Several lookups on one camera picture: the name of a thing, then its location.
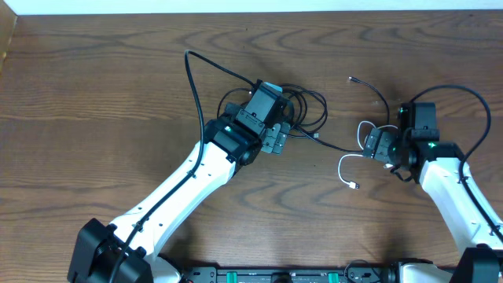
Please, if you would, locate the black USB cable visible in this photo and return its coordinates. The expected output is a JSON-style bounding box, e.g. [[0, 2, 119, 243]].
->
[[294, 76, 391, 153], [216, 83, 329, 139]]

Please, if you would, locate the white USB cable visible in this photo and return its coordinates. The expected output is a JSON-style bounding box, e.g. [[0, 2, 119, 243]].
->
[[337, 119, 400, 190]]

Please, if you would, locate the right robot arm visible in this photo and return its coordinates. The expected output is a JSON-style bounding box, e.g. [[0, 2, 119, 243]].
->
[[362, 102, 502, 282]]

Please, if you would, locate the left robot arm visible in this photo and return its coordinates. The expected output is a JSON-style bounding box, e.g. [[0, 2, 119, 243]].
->
[[67, 83, 293, 282]]

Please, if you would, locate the left camera cable black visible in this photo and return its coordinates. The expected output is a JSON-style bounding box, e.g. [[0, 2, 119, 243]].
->
[[108, 50, 256, 283]]

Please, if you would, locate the camera cable black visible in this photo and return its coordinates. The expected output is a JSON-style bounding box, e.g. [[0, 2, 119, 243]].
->
[[108, 50, 256, 283], [409, 84, 502, 242]]

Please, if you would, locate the right camera cable black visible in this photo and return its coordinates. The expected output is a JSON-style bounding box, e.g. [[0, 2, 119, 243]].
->
[[409, 84, 502, 242]]

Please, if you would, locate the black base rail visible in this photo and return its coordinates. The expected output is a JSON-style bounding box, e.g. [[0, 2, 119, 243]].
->
[[181, 261, 400, 283]]

